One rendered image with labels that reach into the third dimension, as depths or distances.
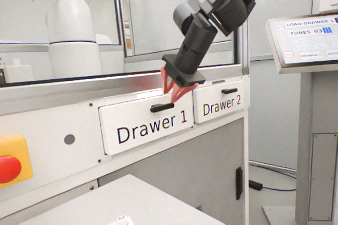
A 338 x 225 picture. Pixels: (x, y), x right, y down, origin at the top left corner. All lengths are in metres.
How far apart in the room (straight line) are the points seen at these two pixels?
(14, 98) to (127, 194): 0.27
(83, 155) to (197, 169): 0.43
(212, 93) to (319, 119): 0.70
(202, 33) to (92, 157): 0.35
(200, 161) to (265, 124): 1.45
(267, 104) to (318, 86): 0.91
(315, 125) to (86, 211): 1.13
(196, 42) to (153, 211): 0.33
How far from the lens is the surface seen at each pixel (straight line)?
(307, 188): 1.44
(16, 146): 0.42
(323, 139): 1.36
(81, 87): 0.49
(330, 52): 1.21
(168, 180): 0.71
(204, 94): 0.72
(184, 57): 0.49
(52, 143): 0.48
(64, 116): 0.48
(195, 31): 0.47
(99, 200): 0.48
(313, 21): 1.33
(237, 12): 0.48
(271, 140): 2.22
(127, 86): 0.54
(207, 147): 0.82
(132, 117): 0.53
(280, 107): 2.12
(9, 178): 0.41
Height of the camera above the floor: 1.00
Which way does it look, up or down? 12 degrees down
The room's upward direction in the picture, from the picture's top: 5 degrees counter-clockwise
